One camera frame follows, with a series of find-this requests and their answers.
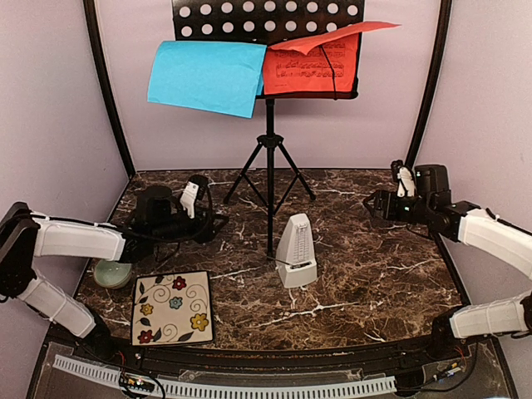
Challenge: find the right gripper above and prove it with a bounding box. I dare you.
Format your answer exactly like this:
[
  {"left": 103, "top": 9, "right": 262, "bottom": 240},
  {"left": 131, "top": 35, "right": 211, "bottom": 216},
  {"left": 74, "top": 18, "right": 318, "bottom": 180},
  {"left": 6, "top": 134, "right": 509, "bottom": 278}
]
[{"left": 364, "top": 190, "right": 433, "bottom": 225}]

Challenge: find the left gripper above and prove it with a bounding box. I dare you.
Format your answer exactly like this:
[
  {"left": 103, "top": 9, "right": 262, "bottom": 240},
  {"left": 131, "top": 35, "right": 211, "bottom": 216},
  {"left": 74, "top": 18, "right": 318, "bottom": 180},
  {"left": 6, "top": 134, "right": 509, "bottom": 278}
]
[{"left": 150, "top": 204, "right": 228, "bottom": 246}]

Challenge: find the white metronome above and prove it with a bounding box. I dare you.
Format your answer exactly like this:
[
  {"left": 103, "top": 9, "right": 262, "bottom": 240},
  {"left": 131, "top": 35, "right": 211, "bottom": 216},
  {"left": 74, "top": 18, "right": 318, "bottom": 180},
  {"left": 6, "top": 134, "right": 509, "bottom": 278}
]
[{"left": 267, "top": 213, "right": 318, "bottom": 288}]

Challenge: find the blue sheet music page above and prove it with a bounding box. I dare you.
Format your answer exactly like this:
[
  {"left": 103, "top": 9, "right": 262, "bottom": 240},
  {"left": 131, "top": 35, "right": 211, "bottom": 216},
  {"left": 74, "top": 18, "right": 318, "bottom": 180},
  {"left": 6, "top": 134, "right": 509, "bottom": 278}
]
[{"left": 147, "top": 41, "right": 267, "bottom": 118}]

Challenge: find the red sheet music page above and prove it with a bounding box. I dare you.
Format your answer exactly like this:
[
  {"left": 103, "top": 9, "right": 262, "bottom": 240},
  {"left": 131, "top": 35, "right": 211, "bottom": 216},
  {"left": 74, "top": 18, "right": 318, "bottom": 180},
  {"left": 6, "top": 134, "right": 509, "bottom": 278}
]
[{"left": 263, "top": 22, "right": 396, "bottom": 95}]

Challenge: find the black music stand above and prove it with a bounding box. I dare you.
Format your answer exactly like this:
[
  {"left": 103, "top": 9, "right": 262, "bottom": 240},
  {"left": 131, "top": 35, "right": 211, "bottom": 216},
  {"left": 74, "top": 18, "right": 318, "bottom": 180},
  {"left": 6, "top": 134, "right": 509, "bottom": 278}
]
[{"left": 173, "top": 1, "right": 365, "bottom": 256}]

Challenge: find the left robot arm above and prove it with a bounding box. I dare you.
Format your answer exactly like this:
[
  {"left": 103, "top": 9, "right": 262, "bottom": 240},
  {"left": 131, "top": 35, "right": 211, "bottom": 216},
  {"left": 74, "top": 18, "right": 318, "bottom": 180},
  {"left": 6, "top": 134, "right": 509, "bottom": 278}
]
[{"left": 1, "top": 180, "right": 229, "bottom": 362}]

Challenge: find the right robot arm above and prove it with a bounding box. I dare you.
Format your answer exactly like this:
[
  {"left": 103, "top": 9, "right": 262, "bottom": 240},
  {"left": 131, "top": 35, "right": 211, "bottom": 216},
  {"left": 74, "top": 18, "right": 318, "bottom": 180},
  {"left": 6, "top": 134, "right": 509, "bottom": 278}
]
[{"left": 362, "top": 160, "right": 531, "bottom": 361}]

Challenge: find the square floral plate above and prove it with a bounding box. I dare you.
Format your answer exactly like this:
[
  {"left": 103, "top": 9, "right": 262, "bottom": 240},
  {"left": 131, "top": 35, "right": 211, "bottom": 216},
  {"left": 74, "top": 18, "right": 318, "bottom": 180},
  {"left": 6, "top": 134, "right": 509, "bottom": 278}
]
[{"left": 131, "top": 271, "right": 214, "bottom": 347}]

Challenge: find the green ceramic bowl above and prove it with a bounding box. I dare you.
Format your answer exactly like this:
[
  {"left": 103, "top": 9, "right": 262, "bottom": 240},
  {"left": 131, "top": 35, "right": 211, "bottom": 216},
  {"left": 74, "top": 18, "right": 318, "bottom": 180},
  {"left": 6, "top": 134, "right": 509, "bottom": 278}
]
[{"left": 93, "top": 259, "right": 132, "bottom": 289}]

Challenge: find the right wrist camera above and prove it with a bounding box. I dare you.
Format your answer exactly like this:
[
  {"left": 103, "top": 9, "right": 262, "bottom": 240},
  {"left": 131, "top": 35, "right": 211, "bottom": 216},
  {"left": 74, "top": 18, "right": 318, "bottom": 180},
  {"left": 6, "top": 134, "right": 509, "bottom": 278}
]
[{"left": 391, "top": 160, "right": 416, "bottom": 198}]

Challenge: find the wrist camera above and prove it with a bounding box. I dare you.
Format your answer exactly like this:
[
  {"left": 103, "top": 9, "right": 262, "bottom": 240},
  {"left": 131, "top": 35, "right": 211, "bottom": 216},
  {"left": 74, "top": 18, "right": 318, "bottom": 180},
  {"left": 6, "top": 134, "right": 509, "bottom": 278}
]
[
  {"left": 180, "top": 175, "right": 209, "bottom": 219},
  {"left": 391, "top": 160, "right": 416, "bottom": 198}
]

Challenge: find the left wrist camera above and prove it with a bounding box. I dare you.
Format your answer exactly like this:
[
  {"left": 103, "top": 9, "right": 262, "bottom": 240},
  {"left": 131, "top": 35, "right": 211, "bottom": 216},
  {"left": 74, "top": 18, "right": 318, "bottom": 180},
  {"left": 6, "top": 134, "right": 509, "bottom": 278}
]
[{"left": 180, "top": 175, "right": 209, "bottom": 219}]

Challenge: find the white cable duct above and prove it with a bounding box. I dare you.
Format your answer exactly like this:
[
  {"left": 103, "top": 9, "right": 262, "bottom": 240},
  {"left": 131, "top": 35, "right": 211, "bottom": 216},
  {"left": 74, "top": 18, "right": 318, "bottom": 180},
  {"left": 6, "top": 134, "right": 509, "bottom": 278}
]
[{"left": 52, "top": 355, "right": 397, "bottom": 399}]

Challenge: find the right black frame post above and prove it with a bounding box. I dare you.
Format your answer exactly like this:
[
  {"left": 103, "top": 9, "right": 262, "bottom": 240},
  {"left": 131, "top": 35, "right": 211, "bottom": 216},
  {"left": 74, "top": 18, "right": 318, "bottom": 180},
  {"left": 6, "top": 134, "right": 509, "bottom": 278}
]
[{"left": 405, "top": 0, "right": 453, "bottom": 169}]

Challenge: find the black frame post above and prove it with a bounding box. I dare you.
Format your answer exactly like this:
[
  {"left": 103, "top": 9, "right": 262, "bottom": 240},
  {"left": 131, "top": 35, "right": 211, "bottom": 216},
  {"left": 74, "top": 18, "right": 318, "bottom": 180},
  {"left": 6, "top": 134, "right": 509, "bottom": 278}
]
[
  {"left": 405, "top": 0, "right": 453, "bottom": 169},
  {"left": 82, "top": 0, "right": 136, "bottom": 179}
]

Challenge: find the left black frame post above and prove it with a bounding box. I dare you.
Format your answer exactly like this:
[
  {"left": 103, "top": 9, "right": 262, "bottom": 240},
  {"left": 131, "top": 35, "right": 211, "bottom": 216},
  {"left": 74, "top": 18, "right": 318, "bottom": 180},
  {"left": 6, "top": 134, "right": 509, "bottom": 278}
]
[{"left": 82, "top": 0, "right": 136, "bottom": 179}]

